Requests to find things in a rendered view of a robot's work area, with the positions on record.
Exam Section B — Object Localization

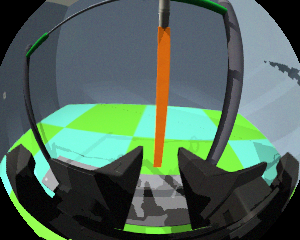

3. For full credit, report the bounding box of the orange handle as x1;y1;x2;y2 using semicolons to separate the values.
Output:
153;0;171;168

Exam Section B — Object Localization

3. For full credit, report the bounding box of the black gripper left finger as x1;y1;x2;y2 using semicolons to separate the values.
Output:
49;145;143;231

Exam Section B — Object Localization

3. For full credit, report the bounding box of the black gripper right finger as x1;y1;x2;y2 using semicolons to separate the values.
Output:
177;147;267;231

